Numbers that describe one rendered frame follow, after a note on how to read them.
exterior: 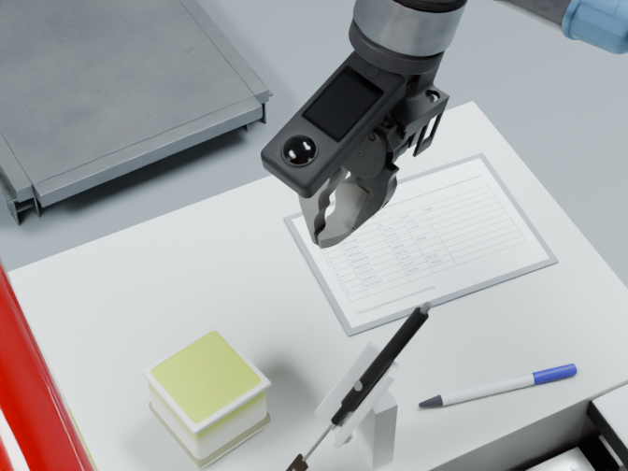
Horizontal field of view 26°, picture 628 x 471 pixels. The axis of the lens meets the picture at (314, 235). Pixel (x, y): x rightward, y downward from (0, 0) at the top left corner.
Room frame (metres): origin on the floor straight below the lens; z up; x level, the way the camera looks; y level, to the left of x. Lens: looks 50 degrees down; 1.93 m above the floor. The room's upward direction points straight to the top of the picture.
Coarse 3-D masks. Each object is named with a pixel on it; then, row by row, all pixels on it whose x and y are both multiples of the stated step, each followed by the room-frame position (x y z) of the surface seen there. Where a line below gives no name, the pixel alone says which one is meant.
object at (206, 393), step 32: (192, 352) 0.63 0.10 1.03; (224, 352) 0.63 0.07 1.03; (160, 384) 0.60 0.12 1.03; (192, 384) 0.60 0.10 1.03; (224, 384) 0.60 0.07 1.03; (256, 384) 0.60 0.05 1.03; (160, 416) 0.60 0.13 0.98; (192, 416) 0.57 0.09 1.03; (224, 416) 0.57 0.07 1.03; (256, 416) 0.59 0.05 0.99; (192, 448) 0.56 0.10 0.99; (224, 448) 0.57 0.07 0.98
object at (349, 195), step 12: (348, 180) 0.71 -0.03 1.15; (336, 192) 0.70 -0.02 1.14; (348, 192) 0.70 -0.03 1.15; (360, 192) 0.69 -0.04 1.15; (336, 204) 0.70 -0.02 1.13; (348, 204) 0.70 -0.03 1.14; (360, 204) 0.69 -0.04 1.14; (336, 216) 0.70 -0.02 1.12; (348, 216) 0.69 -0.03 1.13; (324, 228) 0.70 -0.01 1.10; (336, 228) 0.69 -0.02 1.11; (348, 228) 0.69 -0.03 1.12; (324, 240) 0.70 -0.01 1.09; (336, 240) 0.69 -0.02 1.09
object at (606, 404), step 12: (600, 396) 0.63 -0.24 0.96; (612, 396) 0.63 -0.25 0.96; (624, 396) 0.63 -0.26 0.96; (600, 408) 0.62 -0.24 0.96; (612, 408) 0.62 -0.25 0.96; (624, 408) 0.62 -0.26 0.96; (612, 420) 0.61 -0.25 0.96; (624, 420) 0.61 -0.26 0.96; (624, 432) 0.60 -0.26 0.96; (624, 444) 0.59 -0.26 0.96
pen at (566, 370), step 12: (540, 372) 0.65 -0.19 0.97; (552, 372) 0.65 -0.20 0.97; (564, 372) 0.65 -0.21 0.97; (576, 372) 0.65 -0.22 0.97; (492, 384) 0.64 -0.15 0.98; (504, 384) 0.64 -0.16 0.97; (516, 384) 0.64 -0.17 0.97; (528, 384) 0.64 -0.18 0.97; (444, 396) 0.62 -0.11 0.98; (456, 396) 0.62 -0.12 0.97; (468, 396) 0.63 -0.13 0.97; (480, 396) 0.63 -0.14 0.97
